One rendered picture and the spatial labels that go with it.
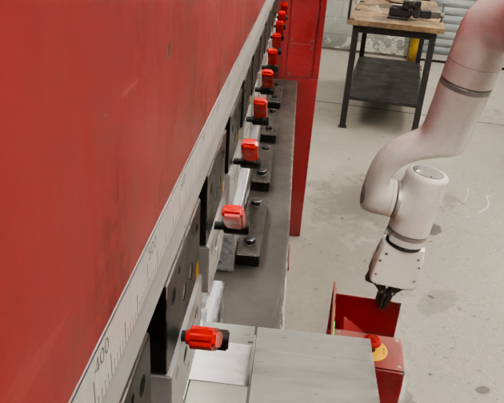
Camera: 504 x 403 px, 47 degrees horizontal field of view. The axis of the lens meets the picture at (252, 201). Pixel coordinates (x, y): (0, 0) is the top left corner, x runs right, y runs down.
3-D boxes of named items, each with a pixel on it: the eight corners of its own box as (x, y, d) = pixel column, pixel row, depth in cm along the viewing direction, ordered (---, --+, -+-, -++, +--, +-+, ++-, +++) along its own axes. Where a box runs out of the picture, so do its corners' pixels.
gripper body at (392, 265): (383, 241, 116) (368, 285, 121) (433, 251, 116) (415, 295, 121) (379, 223, 122) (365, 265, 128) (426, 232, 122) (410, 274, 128)
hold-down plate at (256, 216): (258, 267, 130) (259, 256, 128) (234, 265, 130) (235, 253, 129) (266, 207, 156) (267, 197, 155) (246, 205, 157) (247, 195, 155)
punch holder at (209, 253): (207, 305, 67) (211, 176, 59) (135, 297, 67) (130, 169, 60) (223, 241, 80) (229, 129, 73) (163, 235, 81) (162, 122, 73)
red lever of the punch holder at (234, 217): (247, 203, 59) (250, 222, 68) (208, 199, 59) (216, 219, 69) (246, 220, 59) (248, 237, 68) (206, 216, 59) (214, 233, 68)
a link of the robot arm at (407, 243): (388, 234, 114) (384, 246, 116) (432, 243, 114) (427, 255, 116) (384, 213, 122) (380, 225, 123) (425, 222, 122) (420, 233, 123)
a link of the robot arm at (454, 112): (404, 77, 97) (356, 219, 114) (498, 96, 96) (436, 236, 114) (400, 58, 104) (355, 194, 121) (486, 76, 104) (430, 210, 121)
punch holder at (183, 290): (171, 447, 49) (171, 287, 42) (73, 435, 49) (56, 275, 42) (200, 333, 62) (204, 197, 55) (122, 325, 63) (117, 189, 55)
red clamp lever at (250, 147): (261, 137, 77) (262, 159, 86) (230, 134, 77) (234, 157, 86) (260, 149, 76) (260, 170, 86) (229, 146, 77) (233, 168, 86)
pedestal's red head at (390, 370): (395, 415, 121) (411, 349, 113) (319, 402, 123) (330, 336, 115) (390, 352, 139) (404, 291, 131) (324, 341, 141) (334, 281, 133)
